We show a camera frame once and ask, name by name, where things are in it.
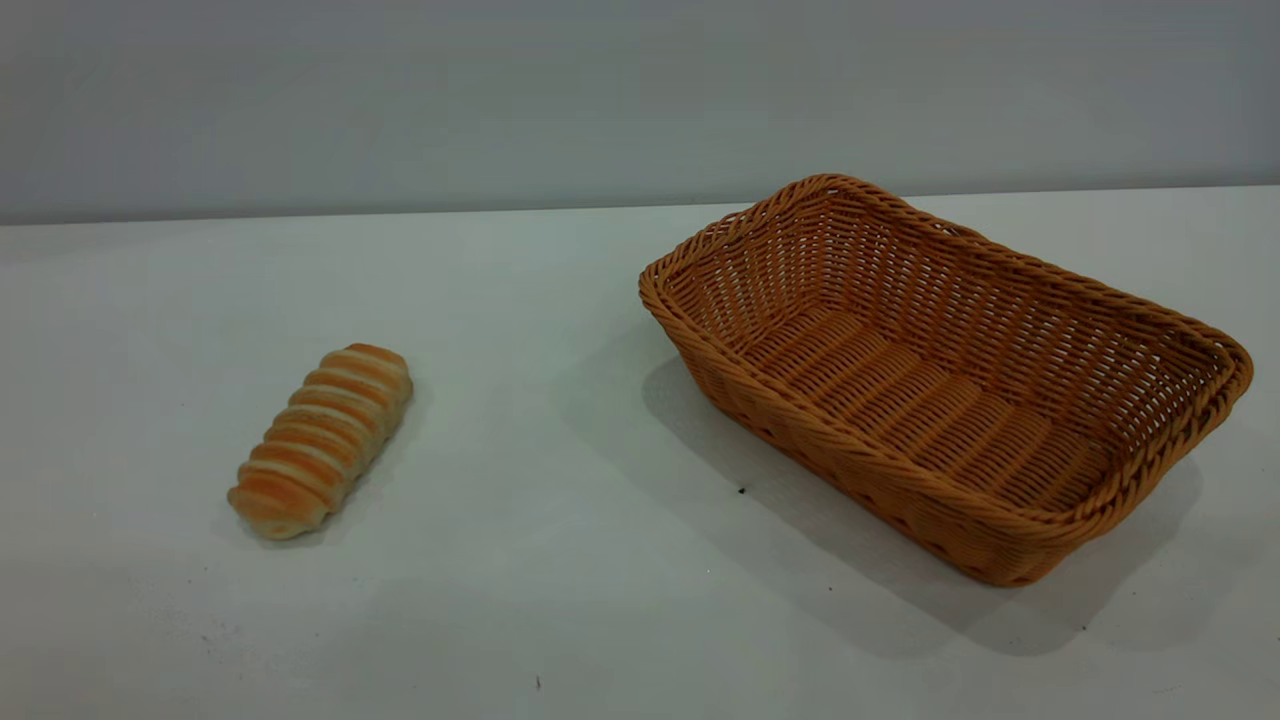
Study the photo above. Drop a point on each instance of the orange woven wicker basket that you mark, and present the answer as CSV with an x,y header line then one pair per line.
x,y
900,400

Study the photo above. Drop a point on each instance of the striped long bread roll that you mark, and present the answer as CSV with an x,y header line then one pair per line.
x,y
320,440

